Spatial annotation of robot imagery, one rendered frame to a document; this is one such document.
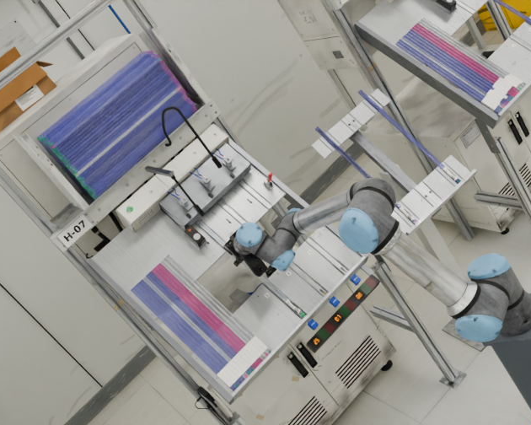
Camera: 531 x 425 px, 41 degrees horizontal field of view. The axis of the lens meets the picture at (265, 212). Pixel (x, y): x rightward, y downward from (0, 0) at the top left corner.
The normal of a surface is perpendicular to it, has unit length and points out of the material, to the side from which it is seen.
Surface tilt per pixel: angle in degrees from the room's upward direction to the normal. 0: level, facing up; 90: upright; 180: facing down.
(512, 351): 90
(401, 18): 44
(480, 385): 0
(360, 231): 84
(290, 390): 90
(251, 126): 90
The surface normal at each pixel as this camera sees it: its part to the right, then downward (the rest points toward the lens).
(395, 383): -0.54, -0.73
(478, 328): -0.33, 0.73
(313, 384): 0.48, 0.13
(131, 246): -0.02, -0.41
